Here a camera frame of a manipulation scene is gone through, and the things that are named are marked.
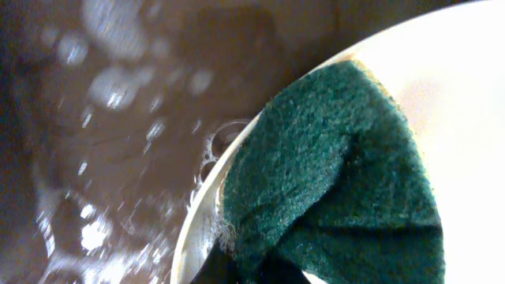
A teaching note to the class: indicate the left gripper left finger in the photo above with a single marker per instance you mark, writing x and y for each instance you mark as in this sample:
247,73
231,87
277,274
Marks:
219,268

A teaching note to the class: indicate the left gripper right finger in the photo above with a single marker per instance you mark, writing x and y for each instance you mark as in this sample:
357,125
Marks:
275,270

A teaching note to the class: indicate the large brown serving tray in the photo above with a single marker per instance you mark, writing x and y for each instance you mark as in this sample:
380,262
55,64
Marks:
113,113

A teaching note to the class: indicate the white plate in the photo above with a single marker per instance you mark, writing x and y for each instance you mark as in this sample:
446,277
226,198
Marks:
445,72

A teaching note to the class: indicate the green and yellow sponge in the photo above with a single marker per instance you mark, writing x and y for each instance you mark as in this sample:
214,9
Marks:
331,180

